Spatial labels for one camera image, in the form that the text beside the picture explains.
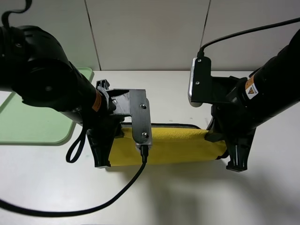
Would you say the light green plastic tray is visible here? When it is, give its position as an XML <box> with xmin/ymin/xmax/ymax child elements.
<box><xmin>0</xmin><ymin>67</ymin><xmax>95</xmax><ymax>146</ymax></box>

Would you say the yellow microfiber towel black trim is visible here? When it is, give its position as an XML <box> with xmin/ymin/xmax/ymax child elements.
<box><xmin>109</xmin><ymin>122</ymin><xmax>228</xmax><ymax>166</ymax></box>

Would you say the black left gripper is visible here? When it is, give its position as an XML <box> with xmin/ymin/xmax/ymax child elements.
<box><xmin>86</xmin><ymin>80</ymin><xmax>124</xmax><ymax>168</ymax></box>

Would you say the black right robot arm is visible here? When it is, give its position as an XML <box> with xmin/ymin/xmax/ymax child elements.
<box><xmin>206</xmin><ymin>32</ymin><xmax>300</xmax><ymax>172</ymax></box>

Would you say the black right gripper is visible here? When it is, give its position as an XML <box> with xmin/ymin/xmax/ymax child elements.
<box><xmin>205</xmin><ymin>105</ymin><xmax>257</xmax><ymax>172</ymax></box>

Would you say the black left camera cable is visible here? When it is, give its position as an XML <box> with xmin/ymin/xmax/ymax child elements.
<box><xmin>0</xmin><ymin>0</ymin><xmax>150</xmax><ymax>218</ymax></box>

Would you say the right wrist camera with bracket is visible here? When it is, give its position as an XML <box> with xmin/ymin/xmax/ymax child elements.
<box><xmin>187</xmin><ymin>56</ymin><xmax>247</xmax><ymax>107</ymax></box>

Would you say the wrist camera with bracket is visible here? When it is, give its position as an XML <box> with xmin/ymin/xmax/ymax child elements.
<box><xmin>187</xmin><ymin>56</ymin><xmax>247</xmax><ymax>107</ymax></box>
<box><xmin>108</xmin><ymin>89</ymin><xmax>152</xmax><ymax>150</ymax></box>

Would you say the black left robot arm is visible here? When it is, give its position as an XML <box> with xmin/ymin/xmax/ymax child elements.
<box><xmin>0</xmin><ymin>26</ymin><xmax>119</xmax><ymax>168</ymax></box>

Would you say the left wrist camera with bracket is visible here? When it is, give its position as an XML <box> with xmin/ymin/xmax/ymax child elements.
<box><xmin>108</xmin><ymin>89</ymin><xmax>152</xmax><ymax>150</ymax></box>

